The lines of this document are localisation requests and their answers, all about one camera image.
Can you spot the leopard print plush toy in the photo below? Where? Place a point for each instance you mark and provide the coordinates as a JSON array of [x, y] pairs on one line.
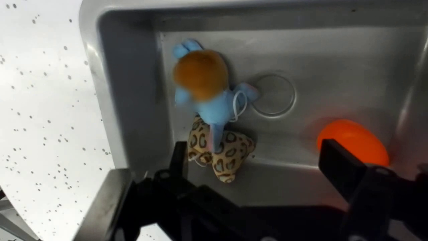
[[227, 158]]

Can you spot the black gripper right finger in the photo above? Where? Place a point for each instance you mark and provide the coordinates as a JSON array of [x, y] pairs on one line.
[[382, 201]]

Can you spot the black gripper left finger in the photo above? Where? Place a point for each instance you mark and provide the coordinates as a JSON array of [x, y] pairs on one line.
[[177, 209]]

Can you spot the blue and brown plush toy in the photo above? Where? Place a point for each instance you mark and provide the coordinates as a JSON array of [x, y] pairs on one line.
[[214, 107]]

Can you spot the orange plastic ball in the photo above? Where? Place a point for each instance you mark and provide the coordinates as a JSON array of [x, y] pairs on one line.
[[351, 135]]

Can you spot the grey toy sink basin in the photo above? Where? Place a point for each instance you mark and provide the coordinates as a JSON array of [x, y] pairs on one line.
[[334, 81]]

